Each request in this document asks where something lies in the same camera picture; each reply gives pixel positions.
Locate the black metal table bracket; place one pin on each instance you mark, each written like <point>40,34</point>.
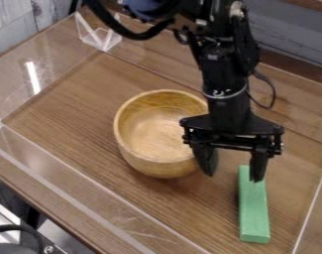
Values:
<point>36,240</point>

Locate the brown wooden bowl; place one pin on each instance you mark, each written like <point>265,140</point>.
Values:
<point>149,134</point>

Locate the clear acrylic corner bracket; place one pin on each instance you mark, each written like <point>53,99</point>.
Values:
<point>101,38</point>

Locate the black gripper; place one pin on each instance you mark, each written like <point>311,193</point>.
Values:
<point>232,127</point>

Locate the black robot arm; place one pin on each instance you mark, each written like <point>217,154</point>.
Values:
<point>226,53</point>

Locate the green rectangular block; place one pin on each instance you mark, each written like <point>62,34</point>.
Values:
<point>255,224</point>

